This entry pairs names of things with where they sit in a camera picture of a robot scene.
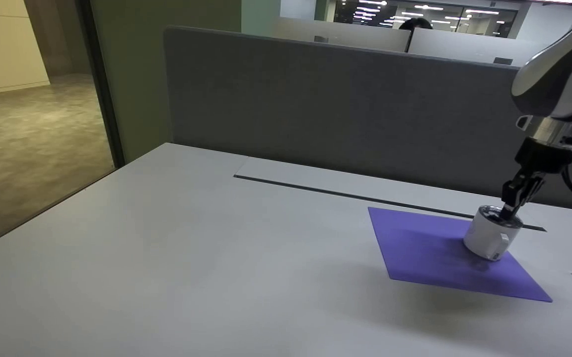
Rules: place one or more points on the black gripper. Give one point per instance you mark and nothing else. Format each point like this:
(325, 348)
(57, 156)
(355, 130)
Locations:
(533, 158)

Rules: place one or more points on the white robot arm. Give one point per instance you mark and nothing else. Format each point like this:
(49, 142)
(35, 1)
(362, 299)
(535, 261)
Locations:
(543, 94)

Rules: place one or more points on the white mug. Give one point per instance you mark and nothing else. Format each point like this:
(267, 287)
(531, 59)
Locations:
(492, 235)

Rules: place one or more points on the grey desk divider panel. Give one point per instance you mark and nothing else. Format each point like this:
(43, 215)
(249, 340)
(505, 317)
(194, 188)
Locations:
(392, 116)

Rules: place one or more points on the purple mat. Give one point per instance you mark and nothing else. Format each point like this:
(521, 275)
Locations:
(430, 251)

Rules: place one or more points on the white rear divider panel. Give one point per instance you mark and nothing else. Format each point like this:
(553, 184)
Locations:
(474, 49)

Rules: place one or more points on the dark door frame post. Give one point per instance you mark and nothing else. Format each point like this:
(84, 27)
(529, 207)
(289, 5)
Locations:
(100, 81)

